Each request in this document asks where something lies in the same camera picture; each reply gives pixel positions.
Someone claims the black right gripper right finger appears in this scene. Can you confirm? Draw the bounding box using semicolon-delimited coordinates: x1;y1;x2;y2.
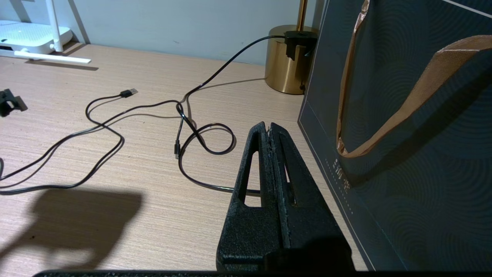
271;123;354;270

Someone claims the black lamp power cord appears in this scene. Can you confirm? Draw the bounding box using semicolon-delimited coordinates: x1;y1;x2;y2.
177;31;319;195

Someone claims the brass desk lamp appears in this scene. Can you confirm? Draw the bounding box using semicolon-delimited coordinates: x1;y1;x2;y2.
264;0;319;95

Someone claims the black USB cable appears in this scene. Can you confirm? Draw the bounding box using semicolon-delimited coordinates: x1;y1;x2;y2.
0;88;184;195

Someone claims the white router with antennas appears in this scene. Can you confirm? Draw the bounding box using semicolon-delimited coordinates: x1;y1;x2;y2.
0;0;92;64

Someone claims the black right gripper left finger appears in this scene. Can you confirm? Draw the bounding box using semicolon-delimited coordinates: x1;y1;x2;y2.
216;122;289;270

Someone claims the small black clip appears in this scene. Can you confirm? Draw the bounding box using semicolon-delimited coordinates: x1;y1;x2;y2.
0;88;28;118

